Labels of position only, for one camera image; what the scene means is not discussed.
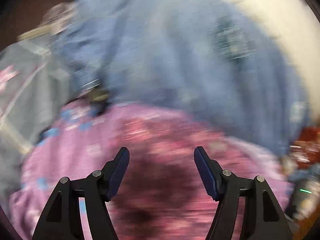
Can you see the small black clip object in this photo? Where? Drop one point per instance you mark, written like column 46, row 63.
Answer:
column 98, row 98

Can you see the maroon floral patterned garment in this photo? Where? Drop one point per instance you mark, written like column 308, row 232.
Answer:
column 162, row 195

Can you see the purple floral bed sheet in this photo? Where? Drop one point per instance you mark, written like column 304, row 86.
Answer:
column 80, row 143

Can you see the cluttered items pile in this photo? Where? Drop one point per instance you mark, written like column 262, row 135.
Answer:
column 305, row 195

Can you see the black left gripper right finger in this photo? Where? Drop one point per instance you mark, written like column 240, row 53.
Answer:
column 262, row 217

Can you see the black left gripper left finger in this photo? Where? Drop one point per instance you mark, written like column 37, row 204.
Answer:
column 60, row 218

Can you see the red plastic bag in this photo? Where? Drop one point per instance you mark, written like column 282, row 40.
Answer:
column 305, row 150

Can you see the grey star patterned pillow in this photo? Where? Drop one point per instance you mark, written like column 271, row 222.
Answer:
column 29, row 104

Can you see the blue plaid quilt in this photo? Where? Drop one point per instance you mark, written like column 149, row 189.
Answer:
column 201, row 56

